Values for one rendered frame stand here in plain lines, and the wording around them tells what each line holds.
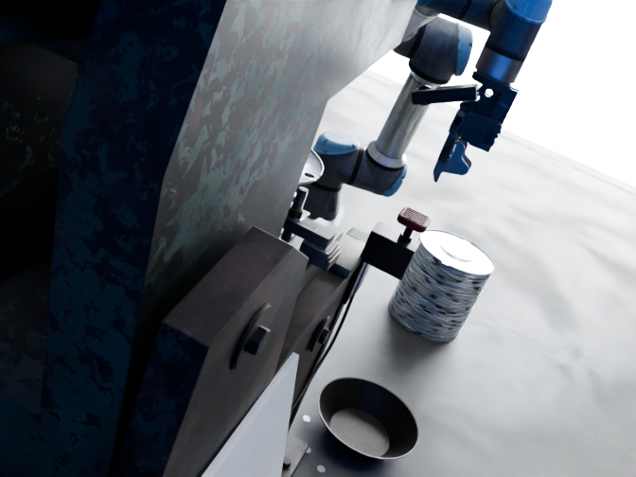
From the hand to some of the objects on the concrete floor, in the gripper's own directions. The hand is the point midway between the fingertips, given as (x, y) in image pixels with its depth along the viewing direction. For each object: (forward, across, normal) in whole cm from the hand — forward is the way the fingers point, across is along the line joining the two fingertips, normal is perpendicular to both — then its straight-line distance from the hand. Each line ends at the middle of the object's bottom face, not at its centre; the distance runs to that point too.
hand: (434, 173), depth 120 cm
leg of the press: (+86, -36, +6) cm, 93 cm away
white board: (+86, -58, 0) cm, 103 cm away
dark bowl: (+85, +27, -10) cm, 90 cm away
